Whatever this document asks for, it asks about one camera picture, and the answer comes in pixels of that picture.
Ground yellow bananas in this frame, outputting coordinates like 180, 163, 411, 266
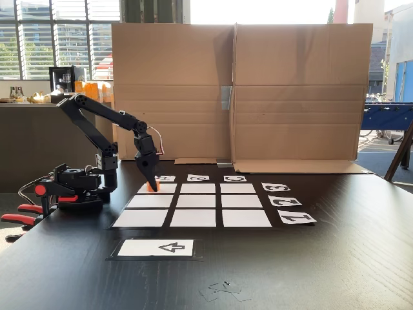
26, 91, 52, 104

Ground wooden easel leg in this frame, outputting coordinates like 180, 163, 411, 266
383, 121, 413, 182

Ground grey counter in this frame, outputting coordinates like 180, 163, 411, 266
0, 102, 114, 192

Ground paper sheet number 2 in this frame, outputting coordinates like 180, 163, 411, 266
268, 194, 303, 207

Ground paper sheet number 1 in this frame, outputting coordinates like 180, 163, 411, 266
277, 212, 318, 225

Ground white arrow paper sheet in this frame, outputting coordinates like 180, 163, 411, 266
117, 239, 194, 258

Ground red and black clamp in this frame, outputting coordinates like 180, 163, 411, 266
17, 183, 79, 217
0, 212, 43, 243

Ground thin robot cable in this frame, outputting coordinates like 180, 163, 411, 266
17, 174, 55, 205

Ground clear tape scraps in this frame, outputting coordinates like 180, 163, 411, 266
197, 280, 253, 303

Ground white grid paper square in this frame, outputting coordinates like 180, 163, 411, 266
222, 209, 272, 227
112, 209, 169, 228
220, 183, 257, 194
221, 194, 264, 208
126, 194, 174, 209
179, 183, 216, 194
137, 183, 177, 194
176, 194, 216, 208
169, 209, 217, 228

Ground paper sheet number 3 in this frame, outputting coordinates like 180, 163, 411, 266
261, 182, 291, 192

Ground blue foosball table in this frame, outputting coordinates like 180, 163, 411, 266
360, 102, 413, 145

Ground brown cardboard panel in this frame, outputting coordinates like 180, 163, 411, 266
231, 21, 374, 174
111, 23, 235, 165

